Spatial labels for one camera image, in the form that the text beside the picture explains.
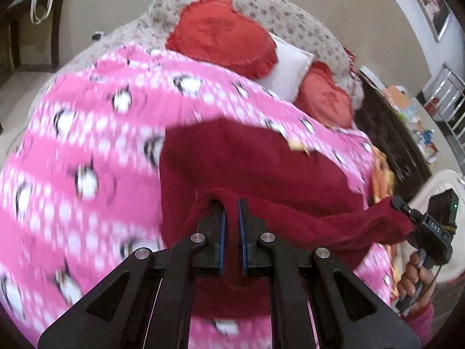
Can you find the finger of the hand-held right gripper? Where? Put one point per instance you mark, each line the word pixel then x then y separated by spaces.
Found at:
pixel 401 205

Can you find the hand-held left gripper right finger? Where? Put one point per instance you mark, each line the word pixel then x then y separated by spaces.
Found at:
pixel 242 236

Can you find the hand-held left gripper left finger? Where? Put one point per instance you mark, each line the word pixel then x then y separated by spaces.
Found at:
pixel 221 232

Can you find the dark red garment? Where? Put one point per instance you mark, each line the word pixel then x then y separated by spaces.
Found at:
pixel 254 167

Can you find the person's right forearm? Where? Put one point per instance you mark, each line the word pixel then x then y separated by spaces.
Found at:
pixel 421 323

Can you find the person's right hand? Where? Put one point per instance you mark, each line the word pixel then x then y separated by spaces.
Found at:
pixel 412 272

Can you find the orange and yellow blanket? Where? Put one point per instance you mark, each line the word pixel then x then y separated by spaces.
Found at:
pixel 383 174

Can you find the dark carved wooden cabinet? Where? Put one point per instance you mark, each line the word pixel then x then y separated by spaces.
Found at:
pixel 392 138

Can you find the pile of assorted packets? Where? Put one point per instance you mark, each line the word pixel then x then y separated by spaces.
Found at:
pixel 417 123

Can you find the metal rack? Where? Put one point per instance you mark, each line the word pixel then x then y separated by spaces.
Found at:
pixel 447 91

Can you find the red ruffled cushion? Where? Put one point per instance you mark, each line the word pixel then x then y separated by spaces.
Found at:
pixel 218 36
pixel 323 98

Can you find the pink penguin print blanket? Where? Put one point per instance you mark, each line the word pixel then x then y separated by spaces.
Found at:
pixel 90 134

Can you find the white pillow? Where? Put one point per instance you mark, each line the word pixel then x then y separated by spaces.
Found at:
pixel 287 69

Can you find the dark wooden table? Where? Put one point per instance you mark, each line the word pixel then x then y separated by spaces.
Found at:
pixel 58 18

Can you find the white bag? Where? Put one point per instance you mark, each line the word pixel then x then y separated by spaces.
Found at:
pixel 33 7

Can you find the framed wall picture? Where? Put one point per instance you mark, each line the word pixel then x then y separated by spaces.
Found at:
pixel 430 3

